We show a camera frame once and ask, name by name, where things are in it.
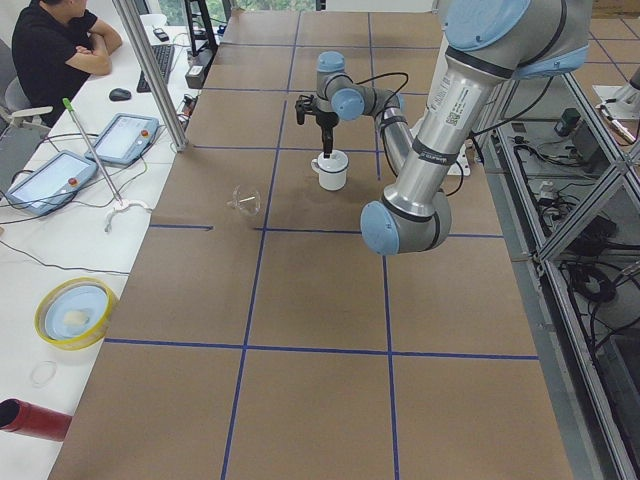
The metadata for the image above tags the person in black shirt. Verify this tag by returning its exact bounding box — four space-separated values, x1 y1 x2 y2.
11 0 122 127

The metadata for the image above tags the metal rod with green tip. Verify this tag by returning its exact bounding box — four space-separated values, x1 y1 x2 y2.
62 97 124 207

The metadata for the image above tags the aluminium frame post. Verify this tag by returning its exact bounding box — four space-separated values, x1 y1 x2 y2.
113 0 188 152

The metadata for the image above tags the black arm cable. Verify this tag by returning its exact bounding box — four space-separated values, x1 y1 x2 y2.
349 72 410 126

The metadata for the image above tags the white blue-rimmed enamel cup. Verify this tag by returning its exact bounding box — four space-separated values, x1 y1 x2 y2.
310 157 349 192

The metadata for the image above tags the white curved plastic piece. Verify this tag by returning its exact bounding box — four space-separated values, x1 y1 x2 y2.
104 199 152 233

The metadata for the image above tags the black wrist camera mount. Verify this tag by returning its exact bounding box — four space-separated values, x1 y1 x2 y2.
295 95 316 125

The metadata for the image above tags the blue teach pendant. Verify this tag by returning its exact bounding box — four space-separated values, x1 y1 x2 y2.
92 113 160 167
6 150 98 216

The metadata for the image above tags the black computer mouse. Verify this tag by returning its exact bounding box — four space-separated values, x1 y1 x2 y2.
109 88 132 102

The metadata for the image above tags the near blue teach pendant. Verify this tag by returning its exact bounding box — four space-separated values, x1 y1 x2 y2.
6 150 98 216

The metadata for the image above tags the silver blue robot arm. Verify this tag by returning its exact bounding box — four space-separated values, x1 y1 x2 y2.
313 0 593 256

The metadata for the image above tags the red cylinder bottle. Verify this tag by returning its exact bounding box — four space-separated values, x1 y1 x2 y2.
1 399 72 442

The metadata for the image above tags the far blue teach pendant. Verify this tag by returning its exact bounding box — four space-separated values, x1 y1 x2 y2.
92 113 160 167

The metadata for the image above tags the black keyboard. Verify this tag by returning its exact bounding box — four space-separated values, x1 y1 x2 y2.
136 44 174 93

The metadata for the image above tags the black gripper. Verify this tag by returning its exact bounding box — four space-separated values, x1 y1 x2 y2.
315 111 339 158

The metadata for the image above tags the yellow tape roll with plate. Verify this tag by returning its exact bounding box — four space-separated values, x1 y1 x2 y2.
34 277 119 351

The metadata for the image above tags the white pedestal base plate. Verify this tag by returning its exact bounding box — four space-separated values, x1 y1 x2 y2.
447 144 471 177

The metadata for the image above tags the white ceramic lid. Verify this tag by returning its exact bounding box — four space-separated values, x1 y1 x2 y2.
316 150 349 174

